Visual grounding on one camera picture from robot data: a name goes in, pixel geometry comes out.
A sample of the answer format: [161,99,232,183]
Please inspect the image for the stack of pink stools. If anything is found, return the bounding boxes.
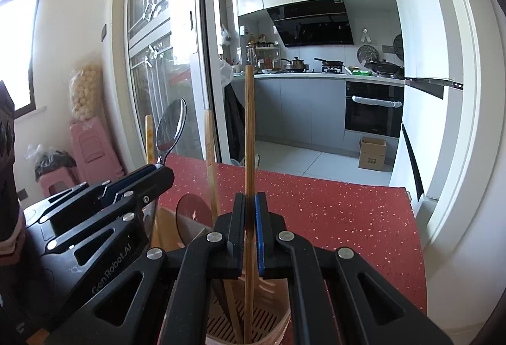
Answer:
[70,117,124,185]

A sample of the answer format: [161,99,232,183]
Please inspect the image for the yellow patterned chopstick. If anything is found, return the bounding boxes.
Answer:
[145,114,159,247]

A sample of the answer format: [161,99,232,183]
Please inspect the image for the plain wooden chopstick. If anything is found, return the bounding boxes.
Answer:
[244,65,255,343]
[204,109,243,344]

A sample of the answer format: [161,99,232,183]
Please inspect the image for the bag of yellow balls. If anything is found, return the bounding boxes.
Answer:
[69,61,103,122]

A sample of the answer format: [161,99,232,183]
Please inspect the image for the built-in black oven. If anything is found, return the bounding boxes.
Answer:
[345,81,404,138]

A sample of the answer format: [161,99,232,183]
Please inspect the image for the black range hood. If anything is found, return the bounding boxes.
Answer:
[267,0,354,48]

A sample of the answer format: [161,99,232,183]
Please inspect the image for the cooking pot on stove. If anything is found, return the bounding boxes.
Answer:
[281,57,310,73]

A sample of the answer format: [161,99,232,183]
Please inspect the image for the grey lower kitchen cabinets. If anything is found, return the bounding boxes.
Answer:
[255,75,346,152]

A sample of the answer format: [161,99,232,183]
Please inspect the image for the sliding glass door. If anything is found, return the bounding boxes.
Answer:
[106,0,231,170]

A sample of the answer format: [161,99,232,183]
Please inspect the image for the pink stool with bag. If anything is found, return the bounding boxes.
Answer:
[39,168,78,197]

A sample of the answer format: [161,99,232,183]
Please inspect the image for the black frying pan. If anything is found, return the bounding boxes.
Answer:
[315,58,344,73]

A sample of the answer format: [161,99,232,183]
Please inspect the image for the dark translucent spoon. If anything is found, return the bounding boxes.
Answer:
[175,194,230,322]

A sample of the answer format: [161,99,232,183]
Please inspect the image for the black wok on counter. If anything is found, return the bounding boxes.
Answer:
[364,61,404,79]

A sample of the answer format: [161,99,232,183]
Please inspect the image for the white refrigerator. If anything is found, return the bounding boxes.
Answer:
[390,0,463,204]

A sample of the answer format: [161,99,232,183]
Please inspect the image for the cardboard box on floor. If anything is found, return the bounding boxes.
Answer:
[359,137,387,171]

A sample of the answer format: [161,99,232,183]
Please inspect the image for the black plastic bag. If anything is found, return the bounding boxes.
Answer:
[34,150,76,182]

